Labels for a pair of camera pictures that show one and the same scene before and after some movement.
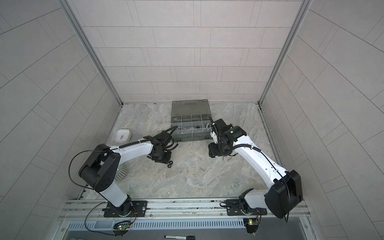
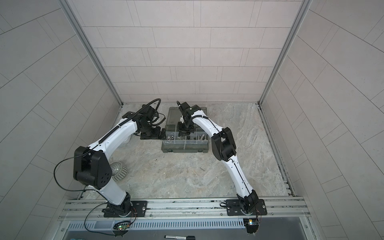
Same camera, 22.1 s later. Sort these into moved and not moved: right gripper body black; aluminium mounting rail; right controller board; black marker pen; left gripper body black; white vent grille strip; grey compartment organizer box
Moved: grey compartment organizer box; right gripper body black; left gripper body black
Not moved: aluminium mounting rail; black marker pen; white vent grille strip; right controller board
